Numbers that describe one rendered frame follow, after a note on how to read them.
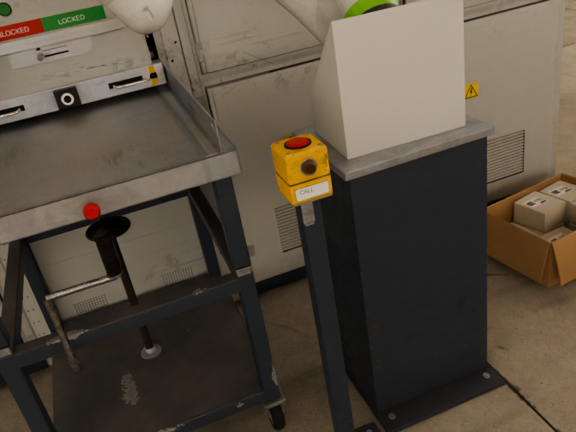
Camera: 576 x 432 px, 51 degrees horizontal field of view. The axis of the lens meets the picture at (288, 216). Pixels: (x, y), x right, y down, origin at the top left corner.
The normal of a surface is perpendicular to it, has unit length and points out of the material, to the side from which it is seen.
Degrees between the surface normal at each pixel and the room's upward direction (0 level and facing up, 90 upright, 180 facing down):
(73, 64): 90
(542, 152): 90
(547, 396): 0
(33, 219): 90
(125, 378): 0
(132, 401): 0
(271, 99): 90
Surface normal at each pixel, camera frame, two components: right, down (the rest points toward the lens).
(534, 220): -0.82, 0.39
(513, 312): -0.16, -0.87
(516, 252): -0.88, 0.14
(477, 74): 0.34, 0.40
